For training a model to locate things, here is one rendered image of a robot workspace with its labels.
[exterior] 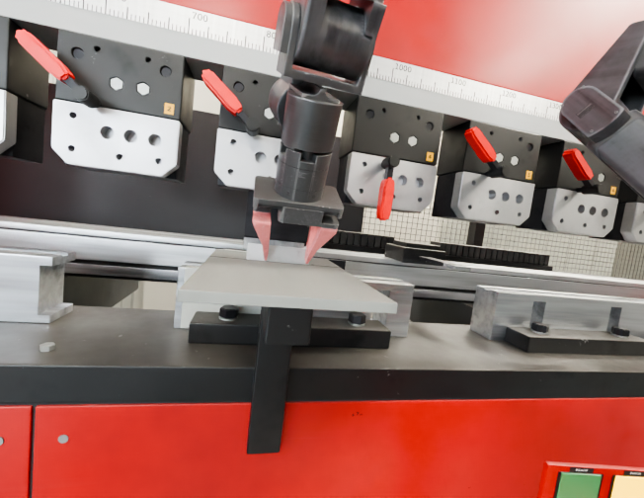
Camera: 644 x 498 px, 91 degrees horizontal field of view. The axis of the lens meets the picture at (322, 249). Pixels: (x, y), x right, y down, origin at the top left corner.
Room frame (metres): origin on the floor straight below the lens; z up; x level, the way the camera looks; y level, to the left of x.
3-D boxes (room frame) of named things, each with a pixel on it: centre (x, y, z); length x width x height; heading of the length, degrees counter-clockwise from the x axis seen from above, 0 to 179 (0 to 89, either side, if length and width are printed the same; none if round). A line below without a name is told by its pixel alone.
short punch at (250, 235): (0.52, 0.08, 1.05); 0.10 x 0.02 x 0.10; 103
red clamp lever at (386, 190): (0.50, -0.09, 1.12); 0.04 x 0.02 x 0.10; 13
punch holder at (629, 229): (0.70, -0.68, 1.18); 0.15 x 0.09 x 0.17; 103
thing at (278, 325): (0.34, 0.04, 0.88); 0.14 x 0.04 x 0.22; 13
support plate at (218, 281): (0.38, 0.05, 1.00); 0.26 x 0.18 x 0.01; 13
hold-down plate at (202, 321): (0.48, 0.03, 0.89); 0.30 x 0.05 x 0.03; 103
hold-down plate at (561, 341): (0.61, -0.52, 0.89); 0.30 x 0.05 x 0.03; 103
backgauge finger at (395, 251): (0.77, -0.26, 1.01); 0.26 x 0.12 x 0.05; 13
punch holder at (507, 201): (0.61, -0.29, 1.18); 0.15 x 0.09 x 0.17; 103
